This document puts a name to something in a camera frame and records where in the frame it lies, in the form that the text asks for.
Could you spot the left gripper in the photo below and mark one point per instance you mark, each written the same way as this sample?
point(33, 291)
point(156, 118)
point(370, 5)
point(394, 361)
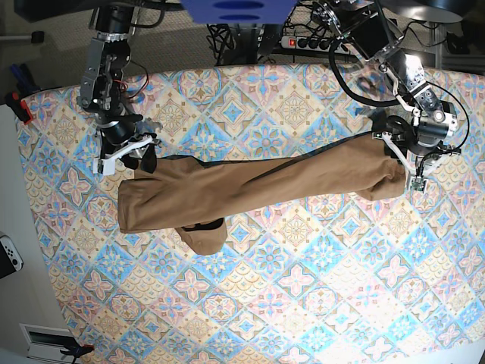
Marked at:
point(427, 136)

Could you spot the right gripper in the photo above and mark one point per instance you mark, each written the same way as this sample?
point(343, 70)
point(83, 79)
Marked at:
point(118, 129)

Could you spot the brown t-shirt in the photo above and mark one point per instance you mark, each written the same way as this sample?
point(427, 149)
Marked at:
point(195, 197)

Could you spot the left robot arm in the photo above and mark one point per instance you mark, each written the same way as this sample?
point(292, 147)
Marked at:
point(376, 38)

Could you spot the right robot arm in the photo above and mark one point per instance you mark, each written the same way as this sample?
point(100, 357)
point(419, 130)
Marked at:
point(103, 95)

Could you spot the patterned tablecloth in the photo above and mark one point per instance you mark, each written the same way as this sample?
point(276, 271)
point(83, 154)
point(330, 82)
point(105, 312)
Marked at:
point(324, 279)

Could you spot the red black clamp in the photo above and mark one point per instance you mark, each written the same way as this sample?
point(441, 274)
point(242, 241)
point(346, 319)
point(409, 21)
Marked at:
point(19, 107)

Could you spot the white power strip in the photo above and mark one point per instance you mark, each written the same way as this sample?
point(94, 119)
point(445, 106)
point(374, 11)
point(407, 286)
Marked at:
point(313, 44)

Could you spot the handheld game console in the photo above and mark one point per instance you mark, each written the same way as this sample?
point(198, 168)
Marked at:
point(10, 260)

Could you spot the orange black clamp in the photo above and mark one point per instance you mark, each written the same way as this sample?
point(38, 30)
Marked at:
point(72, 348)

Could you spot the white box device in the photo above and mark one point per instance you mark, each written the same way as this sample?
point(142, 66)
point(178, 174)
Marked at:
point(45, 344)

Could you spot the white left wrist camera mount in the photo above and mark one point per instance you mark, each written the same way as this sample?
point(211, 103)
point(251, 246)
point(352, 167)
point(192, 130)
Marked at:
point(418, 169)

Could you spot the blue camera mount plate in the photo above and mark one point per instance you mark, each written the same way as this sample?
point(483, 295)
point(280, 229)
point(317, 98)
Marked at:
point(239, 11)

